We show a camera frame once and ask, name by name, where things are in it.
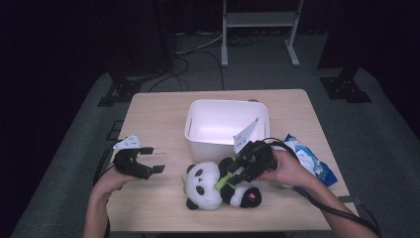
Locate person's left hand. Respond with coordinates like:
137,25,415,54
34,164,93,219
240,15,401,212
91,163,142,201

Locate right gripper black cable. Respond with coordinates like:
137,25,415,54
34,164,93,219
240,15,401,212
262,136,382,238

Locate white metal stand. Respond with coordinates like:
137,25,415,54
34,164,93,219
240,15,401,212
220,0,305,68

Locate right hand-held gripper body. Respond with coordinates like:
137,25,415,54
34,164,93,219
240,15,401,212
232,117,278,183

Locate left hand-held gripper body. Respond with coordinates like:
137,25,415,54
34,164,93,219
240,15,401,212
112,133,156,180

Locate blue wet wipes pack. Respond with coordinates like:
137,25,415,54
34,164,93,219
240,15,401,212
274,133,339,196

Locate white plastic bin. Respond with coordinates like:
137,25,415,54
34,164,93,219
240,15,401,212
183,98,271,164

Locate black stand base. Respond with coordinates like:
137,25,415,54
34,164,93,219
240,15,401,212
96,70,144,108
319,65,373,104

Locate floor cables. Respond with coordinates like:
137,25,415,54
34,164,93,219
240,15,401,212
148,30,262,93

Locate black tape strip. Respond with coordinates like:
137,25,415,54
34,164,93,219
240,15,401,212
337,194,363,204

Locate black floor frame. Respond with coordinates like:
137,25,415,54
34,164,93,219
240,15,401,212
105,120,125,142

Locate person's right hand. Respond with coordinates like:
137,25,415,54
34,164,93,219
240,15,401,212
255,150,319,190

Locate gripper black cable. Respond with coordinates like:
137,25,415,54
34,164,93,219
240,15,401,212
92,140,126,238
262,136,382,238

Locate panda plush toy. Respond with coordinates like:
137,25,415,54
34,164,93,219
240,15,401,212
180,156,263,212

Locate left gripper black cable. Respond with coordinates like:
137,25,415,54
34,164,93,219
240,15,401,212
92,140,126,238

